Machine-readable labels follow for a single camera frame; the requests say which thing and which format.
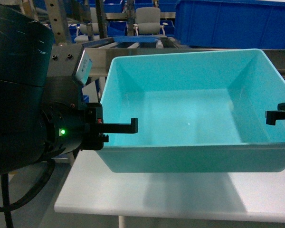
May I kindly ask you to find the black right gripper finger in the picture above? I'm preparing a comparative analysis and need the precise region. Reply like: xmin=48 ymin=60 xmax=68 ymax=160
xmin=265 ymin=103 xmax=285 ymax=125

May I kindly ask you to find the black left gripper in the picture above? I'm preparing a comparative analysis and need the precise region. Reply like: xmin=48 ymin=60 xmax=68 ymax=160
xmin=39 ymin=102 xmax=138 ymax=162

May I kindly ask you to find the light cyan plastic bin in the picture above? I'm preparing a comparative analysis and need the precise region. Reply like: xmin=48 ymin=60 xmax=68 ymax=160
xmin=98 ymin=49 xmax=285 ymax=173

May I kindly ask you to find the blue bin right shelf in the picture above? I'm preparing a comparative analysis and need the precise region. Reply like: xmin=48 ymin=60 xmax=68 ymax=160
xmin=174 ymin=0 xmax=285 ymax=49

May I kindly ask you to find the grey office chair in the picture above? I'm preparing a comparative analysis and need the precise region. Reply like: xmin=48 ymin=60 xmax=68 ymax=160
xmin=133 ymin=7 xmax=168 ymax=37

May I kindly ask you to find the steel shelf front rail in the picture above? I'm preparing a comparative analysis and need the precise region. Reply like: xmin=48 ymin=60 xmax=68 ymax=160
xmin=86 ymin=48 xmax=285 ymax=79

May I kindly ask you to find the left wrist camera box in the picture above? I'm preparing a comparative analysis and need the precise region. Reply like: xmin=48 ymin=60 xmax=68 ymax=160
xmin=72 ymin=49 xmax=92 ymax=86

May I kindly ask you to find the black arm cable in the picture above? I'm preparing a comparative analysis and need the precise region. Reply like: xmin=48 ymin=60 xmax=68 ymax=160
xmin=0 ymin=159 xmax=57 ymax=228

